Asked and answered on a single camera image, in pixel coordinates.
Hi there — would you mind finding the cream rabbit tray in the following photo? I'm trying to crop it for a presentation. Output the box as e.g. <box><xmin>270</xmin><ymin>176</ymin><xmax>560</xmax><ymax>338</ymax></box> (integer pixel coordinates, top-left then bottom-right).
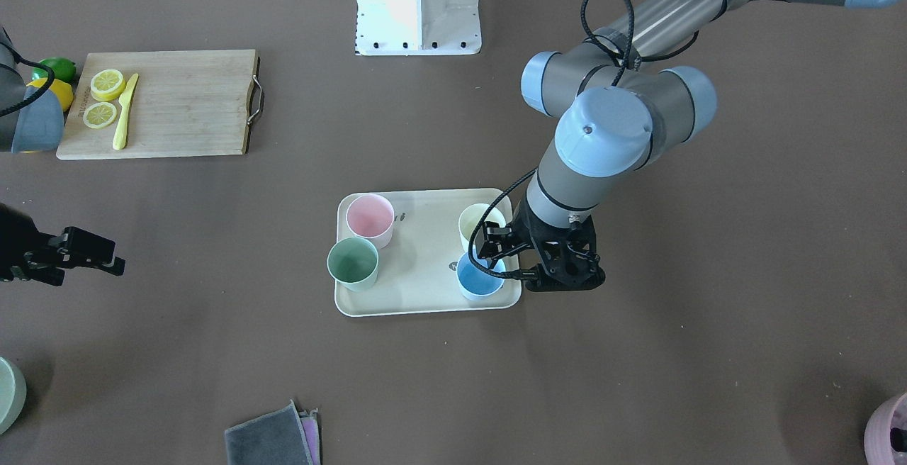
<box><xmin>334</xmin><ymin>188</ymin><xmax>522</xmax><ymax>317</ymax></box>

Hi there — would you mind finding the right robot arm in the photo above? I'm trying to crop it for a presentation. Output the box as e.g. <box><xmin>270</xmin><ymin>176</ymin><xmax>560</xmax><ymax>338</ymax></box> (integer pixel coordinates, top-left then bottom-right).
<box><xmin>1</xmin><ymin>30</ymin><xmax>125</xmax><ymax>286</ymax></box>

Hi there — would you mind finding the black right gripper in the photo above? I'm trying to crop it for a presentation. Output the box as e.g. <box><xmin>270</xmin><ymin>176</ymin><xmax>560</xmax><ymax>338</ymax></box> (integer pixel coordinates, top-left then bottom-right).
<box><xmin>1</xmin><ymin>204</ymin><xmax>125</xmax><ymax>286</ymax></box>

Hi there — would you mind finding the green cup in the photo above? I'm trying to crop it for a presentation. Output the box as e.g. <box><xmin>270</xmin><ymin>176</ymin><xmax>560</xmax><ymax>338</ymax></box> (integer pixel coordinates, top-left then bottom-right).
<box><xmin>327</xmin><ymin>237</ymin><xmax>380</xmax><ymax>293</ymax></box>

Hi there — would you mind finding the wooden cutting board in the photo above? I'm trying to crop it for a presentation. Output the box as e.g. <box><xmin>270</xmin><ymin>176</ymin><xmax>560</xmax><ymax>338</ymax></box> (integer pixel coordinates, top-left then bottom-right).
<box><xmin>56</xmin><ymin>49</ymin><xmax>264</xmax><ymax>160</ymax></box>

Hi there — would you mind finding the cream white cup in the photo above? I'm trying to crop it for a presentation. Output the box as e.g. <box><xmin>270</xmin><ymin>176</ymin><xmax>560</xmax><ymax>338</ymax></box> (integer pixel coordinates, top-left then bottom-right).
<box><xmin>458</xmin><ymin>203</ymin><xmax>508</xmax><ymax>252</ymax></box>

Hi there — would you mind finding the grey folded cloth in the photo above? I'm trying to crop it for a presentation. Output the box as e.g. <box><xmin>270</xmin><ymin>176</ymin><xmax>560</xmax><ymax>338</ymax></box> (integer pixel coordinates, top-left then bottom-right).
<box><xmin>224</xmin><ymin>401</ymin><xmax>322</xmax><ymax>464</ymax></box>

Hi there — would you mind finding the green lime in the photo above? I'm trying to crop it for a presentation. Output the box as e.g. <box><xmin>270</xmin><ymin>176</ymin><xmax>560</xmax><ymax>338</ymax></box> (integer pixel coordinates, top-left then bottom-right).
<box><xmin>31</xmin><ymin>56</ymin><xmax>77</xmax><ymax>83</ymax></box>

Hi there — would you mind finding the lemon half slice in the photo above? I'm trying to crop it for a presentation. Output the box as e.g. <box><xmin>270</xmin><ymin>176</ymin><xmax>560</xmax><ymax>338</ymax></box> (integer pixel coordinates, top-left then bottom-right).
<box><xmin>89</xmin><ymin>69</ymin><xmax>127</xmax><ymax>102</ymax></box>
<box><xmin>81</xmin><ymin>102</ymin><xmax>119</xmax><ymax>130</ymax></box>

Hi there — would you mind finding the pink bowl with ice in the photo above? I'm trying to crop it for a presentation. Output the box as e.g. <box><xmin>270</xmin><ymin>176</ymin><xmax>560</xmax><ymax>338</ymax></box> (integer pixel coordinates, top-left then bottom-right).
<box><xmin>864</xmin><ymin>393</ymin><xmax>906</xmax><ymax>464</ymax></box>

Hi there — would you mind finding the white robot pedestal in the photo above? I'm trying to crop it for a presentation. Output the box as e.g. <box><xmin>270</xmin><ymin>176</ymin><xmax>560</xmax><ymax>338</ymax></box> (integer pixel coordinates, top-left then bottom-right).
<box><xmin>354</xmin><ymin>0</ymin><xmax>483</xmax><ymax>56</ymax></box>

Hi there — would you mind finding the pink cup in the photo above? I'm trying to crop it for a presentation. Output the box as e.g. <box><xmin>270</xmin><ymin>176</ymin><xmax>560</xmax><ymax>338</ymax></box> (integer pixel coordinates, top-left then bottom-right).
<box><xmin>346</xmin><ymin>194</ymin><xmax>395</xmax><ymax>249</ymax></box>

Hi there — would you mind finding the green bowl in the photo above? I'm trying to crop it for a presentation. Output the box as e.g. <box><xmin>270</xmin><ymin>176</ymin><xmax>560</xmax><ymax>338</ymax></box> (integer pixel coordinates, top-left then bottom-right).
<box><xmin>1</xmin><ymin>357</ymin><xmax>27</xmax><ymax>434</ymax></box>

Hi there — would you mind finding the light blue cup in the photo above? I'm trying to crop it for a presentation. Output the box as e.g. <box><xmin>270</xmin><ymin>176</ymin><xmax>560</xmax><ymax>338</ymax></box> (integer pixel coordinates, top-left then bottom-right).
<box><xmin>456</xmin><ymin>252</ymin><xmax>505</xmax><ymax>301</ymax></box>

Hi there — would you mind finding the yellow plastic knife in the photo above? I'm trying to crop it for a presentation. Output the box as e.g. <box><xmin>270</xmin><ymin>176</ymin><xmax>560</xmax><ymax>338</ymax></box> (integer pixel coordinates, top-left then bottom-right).
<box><xmin>111</xmin><ymin>73</ymin><xmax>140</xmax><ymax>150</ymax></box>

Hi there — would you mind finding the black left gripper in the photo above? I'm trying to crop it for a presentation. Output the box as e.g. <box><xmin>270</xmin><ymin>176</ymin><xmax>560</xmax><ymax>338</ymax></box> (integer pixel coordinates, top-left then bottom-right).
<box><xmin>476</xmin><ymin>203</ymin><xmax>606</xmax><ymax>293</ymax></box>

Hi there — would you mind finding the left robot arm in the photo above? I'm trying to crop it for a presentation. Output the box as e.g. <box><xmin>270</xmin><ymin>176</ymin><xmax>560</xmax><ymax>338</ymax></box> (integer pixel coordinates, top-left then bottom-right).
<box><xmin>459</xmin><ymin>0</ymin><xmax>900</xmax><ymax>293</ymax></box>

